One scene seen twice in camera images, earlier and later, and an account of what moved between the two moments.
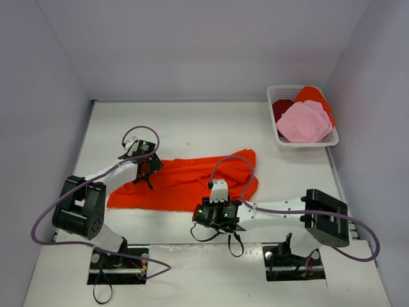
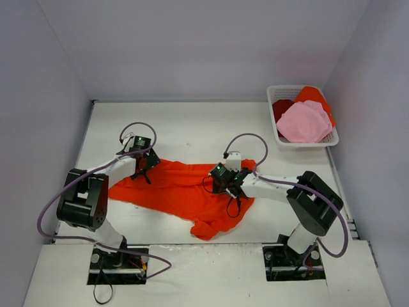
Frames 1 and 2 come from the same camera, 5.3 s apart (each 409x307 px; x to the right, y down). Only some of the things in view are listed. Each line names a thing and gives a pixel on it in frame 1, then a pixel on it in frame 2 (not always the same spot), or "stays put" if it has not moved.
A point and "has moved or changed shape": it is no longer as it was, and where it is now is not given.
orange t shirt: (181, 183) has moved or changed shape
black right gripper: (220, 226) to (232, 189)
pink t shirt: (307, 121) stays put
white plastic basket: (290, 92) stays put
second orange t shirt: (314, 94) stays put
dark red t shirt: (280, 107) stays put
